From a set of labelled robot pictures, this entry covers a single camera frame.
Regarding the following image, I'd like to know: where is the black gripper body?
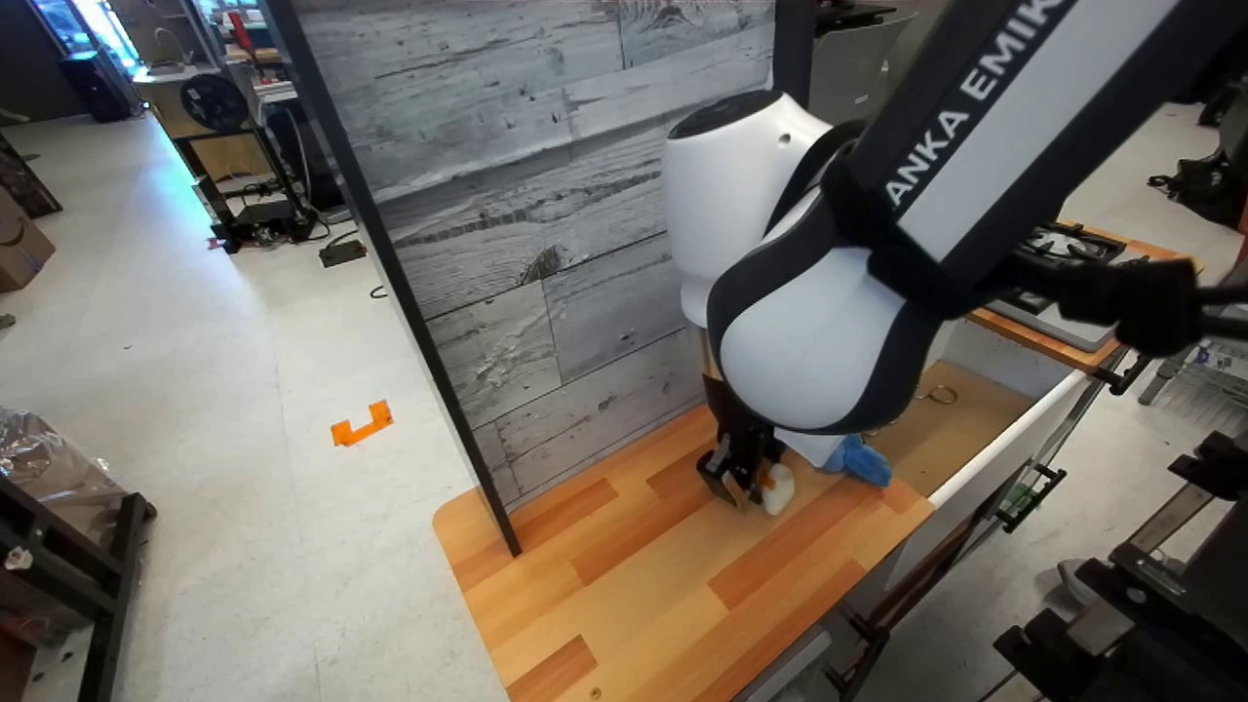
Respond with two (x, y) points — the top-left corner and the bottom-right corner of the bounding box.
(702, 370), (791, 477)

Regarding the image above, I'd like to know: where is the small cream teddy bear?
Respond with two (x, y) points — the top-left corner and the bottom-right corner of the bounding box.
(756, 464), (798, 518)

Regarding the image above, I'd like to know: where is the grey stone print backdrop panel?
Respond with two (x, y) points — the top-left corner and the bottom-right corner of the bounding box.
(265, 0), (819, 561)

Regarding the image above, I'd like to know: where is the wooden board with black tool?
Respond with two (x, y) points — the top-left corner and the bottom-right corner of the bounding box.
(973, 217), (1182, 379)

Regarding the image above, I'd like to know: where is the black metal stand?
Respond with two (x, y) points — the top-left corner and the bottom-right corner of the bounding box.
(992, 426), (1248, 702)

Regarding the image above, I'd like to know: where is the small black floor object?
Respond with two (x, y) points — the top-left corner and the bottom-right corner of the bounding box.
(315, 226), (372, 273)

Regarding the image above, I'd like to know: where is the metal shelf cart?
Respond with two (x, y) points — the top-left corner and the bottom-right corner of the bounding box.
(109, 0), (330, 257)

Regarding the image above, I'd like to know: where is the brown cardboard box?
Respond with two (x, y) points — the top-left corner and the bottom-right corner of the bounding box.
(0, 183), (64, 297)

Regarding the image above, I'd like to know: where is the black drawer slide rail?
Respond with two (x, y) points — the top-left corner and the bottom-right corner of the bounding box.
(826, 375), (1090, 697)

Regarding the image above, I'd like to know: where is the orange bracket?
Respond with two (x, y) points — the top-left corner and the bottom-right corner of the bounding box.
(327, 398), (397, 451)

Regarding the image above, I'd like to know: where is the black camera on mount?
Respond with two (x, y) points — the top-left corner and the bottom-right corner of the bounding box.
(1010, 249), (1248, 362)

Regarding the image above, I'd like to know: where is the black frame with plastic wrap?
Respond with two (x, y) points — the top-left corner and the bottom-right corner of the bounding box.
(0, 404), (161, 702)

